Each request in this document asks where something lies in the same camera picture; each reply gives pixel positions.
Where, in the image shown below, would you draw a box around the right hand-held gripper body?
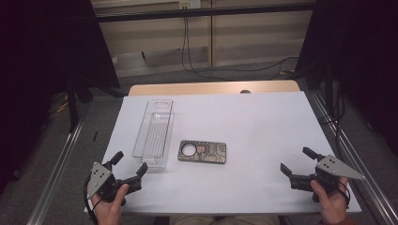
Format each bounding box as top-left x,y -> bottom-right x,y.
288,155 -> 366,192

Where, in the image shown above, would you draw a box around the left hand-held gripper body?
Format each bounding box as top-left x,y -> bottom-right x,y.
85,160 -> 143,203

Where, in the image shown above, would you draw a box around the clear plastic box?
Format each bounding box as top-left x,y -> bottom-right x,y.
131,98 -> 176,172

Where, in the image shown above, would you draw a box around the patterned phone case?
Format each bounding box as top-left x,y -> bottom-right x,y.
177,140 -> 227,165

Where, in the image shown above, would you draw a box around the person's left hand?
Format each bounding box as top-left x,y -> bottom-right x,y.
89,183 -> 130,225

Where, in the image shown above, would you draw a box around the person's right hand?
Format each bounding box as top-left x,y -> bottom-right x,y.
310,176 -> 351,225

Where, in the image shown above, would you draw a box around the white table mat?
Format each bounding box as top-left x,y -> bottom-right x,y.
84,90 -> 363,216

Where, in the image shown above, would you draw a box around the black stand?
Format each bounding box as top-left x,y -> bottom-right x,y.
66,78 -> 80,133

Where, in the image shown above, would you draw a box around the wooden table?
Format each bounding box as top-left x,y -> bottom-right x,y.
128,79 -> 302,97

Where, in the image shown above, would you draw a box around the black curtain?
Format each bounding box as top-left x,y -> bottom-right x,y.
295,0 -> 398,158
0,0 -> 120,191

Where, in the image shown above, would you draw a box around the white cabinet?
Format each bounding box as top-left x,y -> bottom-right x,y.
90,0 -> 314,78

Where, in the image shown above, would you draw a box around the black horizontal bar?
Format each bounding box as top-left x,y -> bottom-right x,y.
95,3 -> 315,23

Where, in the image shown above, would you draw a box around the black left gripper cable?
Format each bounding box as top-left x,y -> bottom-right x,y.
83,176 -> 101,225

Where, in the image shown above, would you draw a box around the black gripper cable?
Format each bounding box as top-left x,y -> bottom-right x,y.
83,176 -> 101,225
337,180 -> 351,210

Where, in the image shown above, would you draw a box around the metal floor rail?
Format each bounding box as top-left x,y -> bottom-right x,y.
308,89 -> 398,225
26,120 -> 84,225

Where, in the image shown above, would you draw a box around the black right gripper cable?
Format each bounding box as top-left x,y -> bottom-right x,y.
337,180 -> 351,210

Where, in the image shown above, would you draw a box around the black cables along rail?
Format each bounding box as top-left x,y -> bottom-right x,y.
318,88 -> 345,151

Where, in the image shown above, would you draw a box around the yellow cable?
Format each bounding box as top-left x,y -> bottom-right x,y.
49,93 -> 69,114

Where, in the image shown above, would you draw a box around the black hanging cable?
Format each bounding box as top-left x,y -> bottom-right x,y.
180,16 -> 300,83

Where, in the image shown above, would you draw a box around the white wall socket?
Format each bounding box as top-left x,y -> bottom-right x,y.
178,0 -> 202,9

